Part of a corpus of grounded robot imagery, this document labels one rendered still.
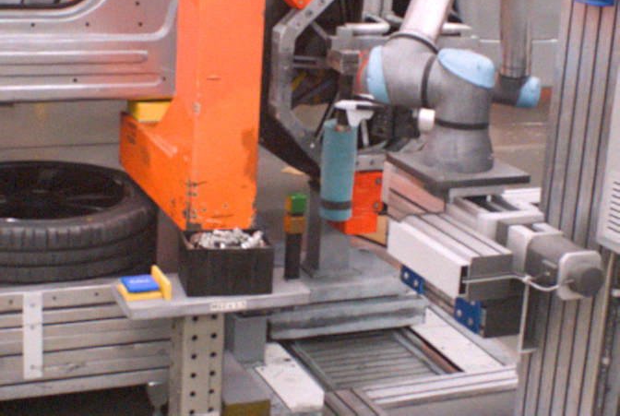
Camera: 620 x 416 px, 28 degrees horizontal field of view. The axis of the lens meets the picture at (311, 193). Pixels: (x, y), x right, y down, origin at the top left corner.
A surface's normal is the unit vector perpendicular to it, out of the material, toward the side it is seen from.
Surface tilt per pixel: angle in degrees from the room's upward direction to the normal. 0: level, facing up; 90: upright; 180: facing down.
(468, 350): 0
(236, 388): 0
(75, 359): 90
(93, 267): 90
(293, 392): 0
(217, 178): 90
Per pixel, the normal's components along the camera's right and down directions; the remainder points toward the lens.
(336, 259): 0.39, 0.28
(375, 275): 0.06, -0.96
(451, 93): -0.43, 0.22
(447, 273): -0.91, 0.07
